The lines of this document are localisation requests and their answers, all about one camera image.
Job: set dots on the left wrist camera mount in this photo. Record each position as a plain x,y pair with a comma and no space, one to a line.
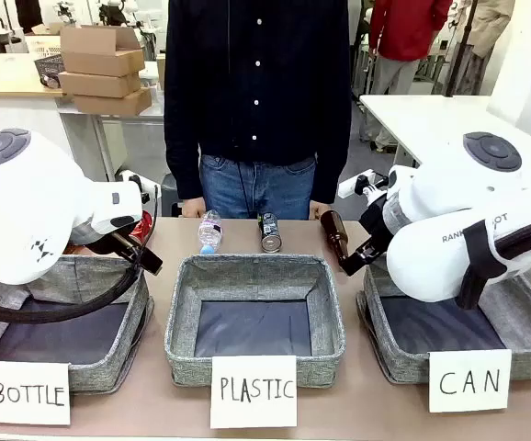
133,180

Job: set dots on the white plastic crate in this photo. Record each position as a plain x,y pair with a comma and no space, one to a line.
40,45

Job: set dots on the person's left forearm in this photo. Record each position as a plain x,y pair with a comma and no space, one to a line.
332,170

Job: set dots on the black mesh basket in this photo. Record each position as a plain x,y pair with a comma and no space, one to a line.
47,69

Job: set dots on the person in beige coat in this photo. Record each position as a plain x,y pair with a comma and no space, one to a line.
495,18

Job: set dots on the person in red jacket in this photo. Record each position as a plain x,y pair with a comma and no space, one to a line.
408,27

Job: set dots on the black drink can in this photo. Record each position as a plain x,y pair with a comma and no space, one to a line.
270,234

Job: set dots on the grey fabric plastic basket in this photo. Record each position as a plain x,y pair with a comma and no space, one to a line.
183,321

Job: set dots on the brown glass bottle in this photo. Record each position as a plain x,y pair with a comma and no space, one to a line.
334,232

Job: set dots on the open cardboard box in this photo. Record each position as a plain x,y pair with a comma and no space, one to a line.
105,55

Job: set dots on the black stand pole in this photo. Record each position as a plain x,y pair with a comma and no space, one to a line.
462,46

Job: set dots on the person's left hand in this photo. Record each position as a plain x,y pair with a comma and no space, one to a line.
320,211

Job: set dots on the wooden top table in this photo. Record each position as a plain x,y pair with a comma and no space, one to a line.
3,78

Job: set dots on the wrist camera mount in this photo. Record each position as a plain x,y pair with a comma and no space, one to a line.
133,180
362,184

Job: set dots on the white paper CAN sign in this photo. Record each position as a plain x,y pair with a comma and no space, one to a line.
470,381

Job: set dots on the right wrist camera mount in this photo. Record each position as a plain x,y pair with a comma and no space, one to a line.
362,184

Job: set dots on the person's right hand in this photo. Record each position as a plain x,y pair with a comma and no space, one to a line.
194,207

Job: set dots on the grey fabric bottle basket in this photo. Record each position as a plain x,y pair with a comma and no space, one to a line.
109,367

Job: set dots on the person in dark shirt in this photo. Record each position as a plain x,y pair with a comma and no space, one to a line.
256,92

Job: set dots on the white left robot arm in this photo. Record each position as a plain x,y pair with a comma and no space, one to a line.
26,206

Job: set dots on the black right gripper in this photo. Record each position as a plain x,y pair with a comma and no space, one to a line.
378,229

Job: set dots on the white paper PLASTIC sign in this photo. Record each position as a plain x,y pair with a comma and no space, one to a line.
252,390

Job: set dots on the person's right forearm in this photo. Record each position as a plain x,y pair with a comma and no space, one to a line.
183,170

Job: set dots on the white metal frame table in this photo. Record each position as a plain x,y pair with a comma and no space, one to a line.
109,120

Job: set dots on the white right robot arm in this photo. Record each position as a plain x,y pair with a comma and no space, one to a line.
431,257

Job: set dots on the grey fabric can basket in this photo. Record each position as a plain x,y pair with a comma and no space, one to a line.
394,358

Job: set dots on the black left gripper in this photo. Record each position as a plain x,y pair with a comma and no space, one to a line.
125,241

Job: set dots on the white paper BOTTLE sign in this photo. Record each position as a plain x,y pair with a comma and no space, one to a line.
24,392

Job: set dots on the closed flat cardboard box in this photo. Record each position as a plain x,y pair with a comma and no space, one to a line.
114,103
100,85

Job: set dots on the clear plastic water bottle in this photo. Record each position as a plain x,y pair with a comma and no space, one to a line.
210,232

